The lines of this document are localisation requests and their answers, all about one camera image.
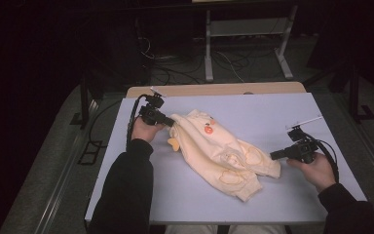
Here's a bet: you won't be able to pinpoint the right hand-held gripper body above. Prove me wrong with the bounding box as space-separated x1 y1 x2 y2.
284 115 324 165

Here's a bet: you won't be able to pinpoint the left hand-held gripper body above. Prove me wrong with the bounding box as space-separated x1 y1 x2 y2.
138 86 168 127

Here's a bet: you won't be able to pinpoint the cream pants with orange print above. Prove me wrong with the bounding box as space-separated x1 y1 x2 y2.
167 108 281 203

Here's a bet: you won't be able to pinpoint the person's left hand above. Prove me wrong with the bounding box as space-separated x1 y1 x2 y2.
131 116 168 144

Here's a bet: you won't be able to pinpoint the person's right hand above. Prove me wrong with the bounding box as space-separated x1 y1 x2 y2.
286 152 337 194

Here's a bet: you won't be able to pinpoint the black metal stand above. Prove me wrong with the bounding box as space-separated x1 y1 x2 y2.
348 62 374 124
69 76 103 130

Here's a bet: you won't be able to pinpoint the white metal stand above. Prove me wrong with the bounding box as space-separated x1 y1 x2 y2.
204 4 299 82

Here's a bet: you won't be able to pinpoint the left hand-held gripper cable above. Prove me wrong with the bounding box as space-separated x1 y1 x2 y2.
125 94 149 152

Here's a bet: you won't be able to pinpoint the hand-held gripper cable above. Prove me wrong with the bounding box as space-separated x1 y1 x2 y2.
125 94 149 152
306 136 341 184

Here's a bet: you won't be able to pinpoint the right hand-held gripper cable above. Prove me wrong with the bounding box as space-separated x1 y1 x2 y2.
306 136 341 184

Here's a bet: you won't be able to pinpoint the tangle of black floor cables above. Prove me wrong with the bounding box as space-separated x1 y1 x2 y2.
137 35 206 86

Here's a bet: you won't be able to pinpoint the black floor cable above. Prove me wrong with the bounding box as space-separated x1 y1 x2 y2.
88 99 123 148

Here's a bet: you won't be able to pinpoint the white floor cable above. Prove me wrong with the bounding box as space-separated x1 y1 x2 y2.
215 50 245 83

